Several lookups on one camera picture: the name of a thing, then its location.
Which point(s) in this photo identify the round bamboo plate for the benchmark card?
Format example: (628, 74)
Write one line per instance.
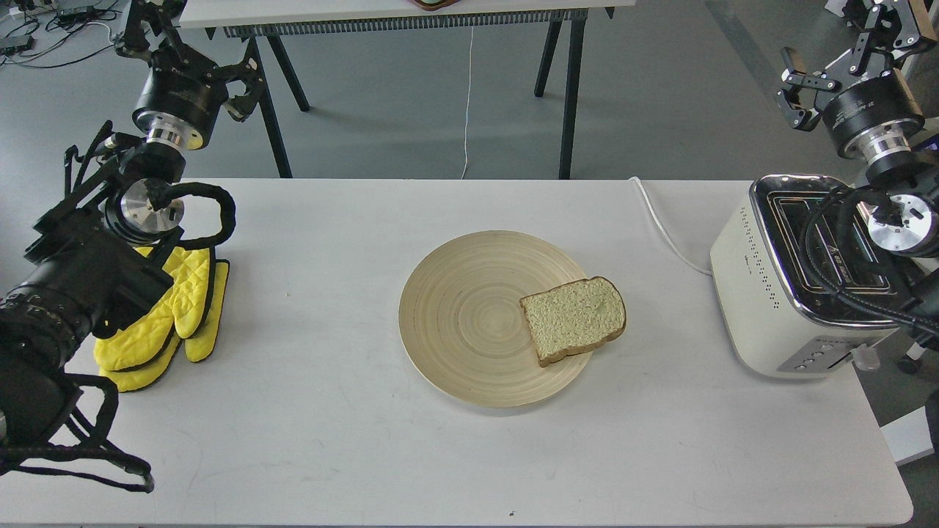
(461, 322)

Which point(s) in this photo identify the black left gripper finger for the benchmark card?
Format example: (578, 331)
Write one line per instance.
(241, 106)

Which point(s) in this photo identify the lower yellow oven mitt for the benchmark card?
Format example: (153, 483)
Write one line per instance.
(196, 348)

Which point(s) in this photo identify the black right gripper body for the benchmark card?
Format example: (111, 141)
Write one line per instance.
(869, 112)

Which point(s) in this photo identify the cream and chrome toaster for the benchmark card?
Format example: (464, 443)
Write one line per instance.
(782, 322)

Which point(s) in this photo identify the yellow oven mitt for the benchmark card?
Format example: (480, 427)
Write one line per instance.
(180, 312)
(196, 348)

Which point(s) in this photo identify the upper yellow oven mitt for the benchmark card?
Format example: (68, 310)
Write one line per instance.
(180, 312)

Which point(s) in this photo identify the background white table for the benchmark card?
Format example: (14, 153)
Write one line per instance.
(274, 18)

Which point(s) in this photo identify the slice of bread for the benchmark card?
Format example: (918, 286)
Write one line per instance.
(574, 318)

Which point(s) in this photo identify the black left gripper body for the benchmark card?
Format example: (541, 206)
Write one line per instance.
(185, 90)

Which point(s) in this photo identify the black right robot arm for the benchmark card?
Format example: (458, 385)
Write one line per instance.
(901, 192)

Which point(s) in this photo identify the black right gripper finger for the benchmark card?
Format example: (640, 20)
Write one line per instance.
(796, 82)

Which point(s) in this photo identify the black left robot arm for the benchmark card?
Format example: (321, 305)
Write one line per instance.
(101, 251)

